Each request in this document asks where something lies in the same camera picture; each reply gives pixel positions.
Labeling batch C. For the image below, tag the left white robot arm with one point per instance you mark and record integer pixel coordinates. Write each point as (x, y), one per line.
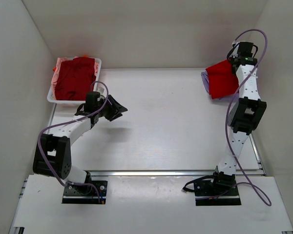
(53, 151)

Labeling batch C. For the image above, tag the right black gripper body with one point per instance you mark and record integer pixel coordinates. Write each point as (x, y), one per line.
(232, 58)

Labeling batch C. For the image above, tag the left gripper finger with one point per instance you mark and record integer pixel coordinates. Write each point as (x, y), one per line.
(116, 107)
(113, 116)

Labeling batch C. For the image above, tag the pink shirt in basket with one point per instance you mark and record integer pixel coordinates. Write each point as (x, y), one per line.
(57, 71)

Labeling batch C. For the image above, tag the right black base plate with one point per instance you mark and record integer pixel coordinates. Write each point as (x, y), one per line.
(217, 189)

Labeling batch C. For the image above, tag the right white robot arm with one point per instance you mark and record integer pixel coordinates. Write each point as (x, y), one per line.
(242, 119)

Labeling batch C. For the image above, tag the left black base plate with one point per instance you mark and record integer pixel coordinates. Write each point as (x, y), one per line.
(86, 194)

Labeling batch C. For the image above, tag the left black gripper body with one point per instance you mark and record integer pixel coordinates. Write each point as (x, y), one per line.
(108, 110)

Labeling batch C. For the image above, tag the bright red t shirt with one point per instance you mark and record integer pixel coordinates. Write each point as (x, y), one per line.
(222, 82)

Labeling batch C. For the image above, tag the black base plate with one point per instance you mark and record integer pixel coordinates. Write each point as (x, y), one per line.
(86, 194)
(217, 189)

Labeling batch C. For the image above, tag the dark red shirt in basket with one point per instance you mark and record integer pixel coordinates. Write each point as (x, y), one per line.
(74, 79)

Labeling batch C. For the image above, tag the silver aluminium rail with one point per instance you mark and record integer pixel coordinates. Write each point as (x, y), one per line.
(153, 173)

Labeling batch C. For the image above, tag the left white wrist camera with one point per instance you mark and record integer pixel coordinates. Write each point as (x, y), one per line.
(101, 89)

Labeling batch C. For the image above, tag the white plastic basket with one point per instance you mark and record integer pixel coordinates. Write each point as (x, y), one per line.
(74, 83)

